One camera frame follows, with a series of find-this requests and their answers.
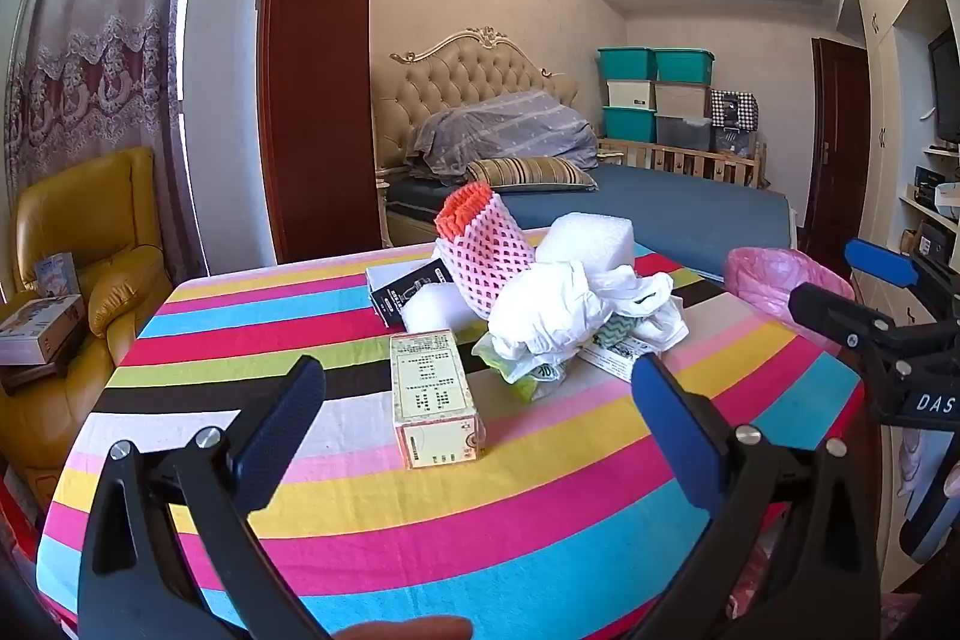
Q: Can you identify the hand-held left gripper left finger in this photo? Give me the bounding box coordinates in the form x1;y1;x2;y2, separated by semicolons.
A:
77;353;331;640

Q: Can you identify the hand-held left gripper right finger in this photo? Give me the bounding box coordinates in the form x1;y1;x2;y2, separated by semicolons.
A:
632;353;884;640

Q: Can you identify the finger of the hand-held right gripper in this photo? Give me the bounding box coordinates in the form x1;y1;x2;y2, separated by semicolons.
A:
787;281;902;357
844;238;960;313

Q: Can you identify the pink trash bag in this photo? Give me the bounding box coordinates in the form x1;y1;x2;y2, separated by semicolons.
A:
722;246;857;356

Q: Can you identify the white medicine box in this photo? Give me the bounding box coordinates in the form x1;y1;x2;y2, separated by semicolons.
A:
576;334;665;386

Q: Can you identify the teal foam net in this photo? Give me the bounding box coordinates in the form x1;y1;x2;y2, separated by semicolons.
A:
592;316;638;345

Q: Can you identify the person's right hand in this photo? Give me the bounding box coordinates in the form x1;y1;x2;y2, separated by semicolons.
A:
898;425;960;507

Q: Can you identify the person's left hand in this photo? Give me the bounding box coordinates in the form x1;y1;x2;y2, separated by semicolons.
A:
334;616;475;640

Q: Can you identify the black shelf box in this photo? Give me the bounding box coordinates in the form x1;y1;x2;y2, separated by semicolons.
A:
916;220;957;270

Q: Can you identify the black device on shelf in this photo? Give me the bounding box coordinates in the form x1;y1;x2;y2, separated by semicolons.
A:
913;166;947;206

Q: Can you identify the brown door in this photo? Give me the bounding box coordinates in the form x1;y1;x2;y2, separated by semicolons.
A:
810;36;871;270

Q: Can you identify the green white plastic wrapper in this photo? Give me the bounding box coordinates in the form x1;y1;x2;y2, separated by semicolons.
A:
471;336;572;402

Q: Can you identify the beige medicine box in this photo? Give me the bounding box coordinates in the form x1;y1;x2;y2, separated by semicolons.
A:
389;330;486;470

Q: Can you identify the striped multicolour tablecloth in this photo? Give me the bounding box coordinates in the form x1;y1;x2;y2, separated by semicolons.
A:
34;227;867;640

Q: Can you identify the bed with blue sheet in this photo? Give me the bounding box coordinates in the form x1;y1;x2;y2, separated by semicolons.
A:
382;164;796;281

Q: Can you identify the black cardboard box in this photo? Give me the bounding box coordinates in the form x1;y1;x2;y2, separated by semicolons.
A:
366;259;453;332

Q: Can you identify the black television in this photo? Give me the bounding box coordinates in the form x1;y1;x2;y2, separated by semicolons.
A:
928;29;960;145

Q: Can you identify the white foam block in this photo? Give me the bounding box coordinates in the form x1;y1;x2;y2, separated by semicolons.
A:
535;211;637;272

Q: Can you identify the white foam sheet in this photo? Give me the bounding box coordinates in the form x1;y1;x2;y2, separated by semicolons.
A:
403;282;481;335

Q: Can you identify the checkered bag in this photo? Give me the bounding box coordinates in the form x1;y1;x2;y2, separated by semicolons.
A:
709;89;758;130

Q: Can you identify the grey clear storage box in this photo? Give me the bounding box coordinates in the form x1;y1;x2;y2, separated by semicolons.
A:
656;115;713;152

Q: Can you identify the pink and orange foam net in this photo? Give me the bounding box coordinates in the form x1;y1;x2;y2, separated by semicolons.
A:
433;182;537;320

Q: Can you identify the beige storage box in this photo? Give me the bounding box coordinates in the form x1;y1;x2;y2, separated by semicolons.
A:
655;83;710;118

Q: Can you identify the flat cardboard box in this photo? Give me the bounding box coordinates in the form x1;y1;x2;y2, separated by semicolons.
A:
0;293;87;367

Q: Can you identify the teal storage box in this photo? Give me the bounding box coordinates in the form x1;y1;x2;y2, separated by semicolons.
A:
654;47;715;84
598;47;657;82
604;106;659;142

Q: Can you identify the yellow leather armchair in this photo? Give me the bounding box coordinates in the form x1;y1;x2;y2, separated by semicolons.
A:
0;147;181;468

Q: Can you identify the light blue book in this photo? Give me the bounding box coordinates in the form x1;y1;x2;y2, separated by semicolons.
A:
34;252;80;300

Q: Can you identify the striped pillow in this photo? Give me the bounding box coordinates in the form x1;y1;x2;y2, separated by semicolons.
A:
465;157;599;193

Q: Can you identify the white storage box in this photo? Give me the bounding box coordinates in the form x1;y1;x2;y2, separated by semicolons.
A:
606;80;657;110

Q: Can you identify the grey duvet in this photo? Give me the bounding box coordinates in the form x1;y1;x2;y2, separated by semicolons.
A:
409;90;601;184

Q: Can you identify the brown wooden pillar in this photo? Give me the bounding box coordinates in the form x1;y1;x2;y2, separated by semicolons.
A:
259;0;380;266

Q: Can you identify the beige tufted headboard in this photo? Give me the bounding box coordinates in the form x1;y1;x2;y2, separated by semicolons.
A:
373;26;578;176

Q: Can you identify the lace curtain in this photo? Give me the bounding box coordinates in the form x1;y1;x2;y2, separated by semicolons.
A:
4;0;200;281

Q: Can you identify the wooden crib rail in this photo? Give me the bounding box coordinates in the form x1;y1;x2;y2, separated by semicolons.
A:
596;137;766;190

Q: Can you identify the white wall cabinet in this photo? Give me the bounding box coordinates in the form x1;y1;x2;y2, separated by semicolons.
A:
855;0;960;603

